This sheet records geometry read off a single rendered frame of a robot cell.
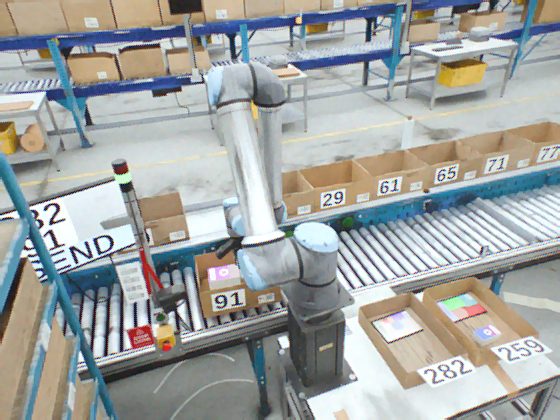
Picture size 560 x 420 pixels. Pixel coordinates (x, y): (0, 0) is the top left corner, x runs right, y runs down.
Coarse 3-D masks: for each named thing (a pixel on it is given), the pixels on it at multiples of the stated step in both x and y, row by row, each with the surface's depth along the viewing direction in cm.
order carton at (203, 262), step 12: (204, 264) 224; (216, 264) 226; (228, 264) 228; (204, 276) 228; (240, 276) 230; (204, 288) 223; (228, 288) 199; (240, 288) 201; (276, 288) 207; (204, 300) 200; (252, 300) 207; (276, 300) 211; (204, 312) 204; (216, 312) 206; (228, 312) 208
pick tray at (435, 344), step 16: (368, 304) 195; (384, 304) 199; (400, 304) 202; (416, 304) 198; (368, 320) 186; (416, 320) 197; (432, 320) 189; (368, 336) 190; (416, 336) 189; (432, 336) 189; (448, 336) 180; (384, 352) 178; (400, 352) 182; (416, 352) 182; (432, 352) 182; (448, 352) 182; (464, 352) 172; (400, 368) 167; (416, 368) 175; (416, 384) 169
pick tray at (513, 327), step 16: (432, 288) 203; (448, 288) 206; (464, 288) 210; (480, 288) 205; (432, 304) 196; (496, 304) 197; (448, 320) 187; (464, 320) 196; (480, 320) 196; (496, 320) 195; (512, 320) 190; (464, 336) 178; (512, 336) 188; (528, 336) 183; (480, 352) 171
